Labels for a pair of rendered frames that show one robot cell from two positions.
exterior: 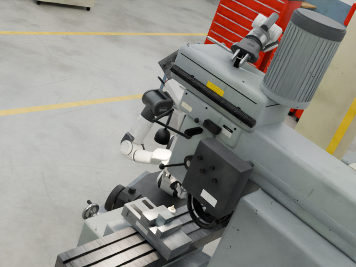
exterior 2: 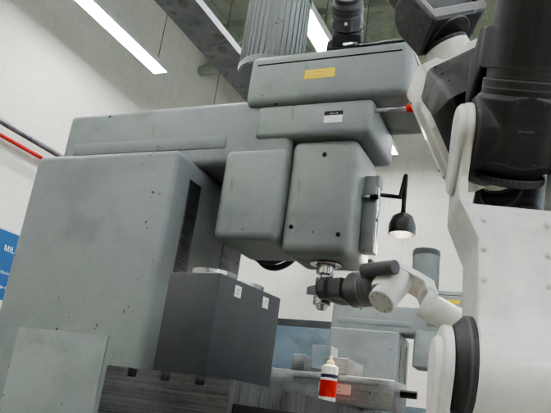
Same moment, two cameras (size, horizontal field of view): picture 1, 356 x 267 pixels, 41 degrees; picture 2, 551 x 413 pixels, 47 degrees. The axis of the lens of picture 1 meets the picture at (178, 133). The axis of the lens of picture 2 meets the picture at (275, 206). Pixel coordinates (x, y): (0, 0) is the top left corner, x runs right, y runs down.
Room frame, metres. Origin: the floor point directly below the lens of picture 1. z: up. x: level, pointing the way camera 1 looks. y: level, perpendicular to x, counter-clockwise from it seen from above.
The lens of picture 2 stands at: (3.52, -0.55, 0.92)
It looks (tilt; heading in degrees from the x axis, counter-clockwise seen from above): 18 degrees up; 171
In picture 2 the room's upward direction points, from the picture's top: 8 degrees clockwise
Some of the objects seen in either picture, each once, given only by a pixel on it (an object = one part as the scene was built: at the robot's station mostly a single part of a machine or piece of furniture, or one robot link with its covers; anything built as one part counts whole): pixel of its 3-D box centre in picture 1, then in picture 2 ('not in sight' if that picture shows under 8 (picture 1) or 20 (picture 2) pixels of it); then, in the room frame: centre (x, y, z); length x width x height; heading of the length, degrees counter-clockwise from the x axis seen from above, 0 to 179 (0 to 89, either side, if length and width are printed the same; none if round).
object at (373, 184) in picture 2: not in sight; (371, 215); (1.99, -0.03, 1.45); 0.04 x 0.04 x 0.21; 55
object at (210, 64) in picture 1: (231, 84); (339, 95); (1.92, -0.14, 1.81); 0.47 x 0.26 x 0.16; 55
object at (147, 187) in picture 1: (168, 192); not in sight; (2.81, -0.09, 0.59); 0.64 x 0.52 x 0.33; 164
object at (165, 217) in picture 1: (164, 219); (324, 358); (1.87, -0.09, 1.07); 0.06 x 0.05 x 0.06; 146
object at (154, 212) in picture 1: (155, 215); (343, 369); (1.91, -0.04, 1.05); 0.15 x 0.06 x 0.04; 146
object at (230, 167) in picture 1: (214, 177); not in sight; (1.48, -0.18, 1.62); 0.20 x 0.09 x 0.21; 55
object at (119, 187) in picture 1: (115, 198); not in sight; (2.65, 0.24, 0.50); 0.20 x 0.05 x 0.20; 164
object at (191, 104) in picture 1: (224, 114); (325, 137); (1.90, -0.16, 1.68); 0.34 x 0.24 x 0.10; 55
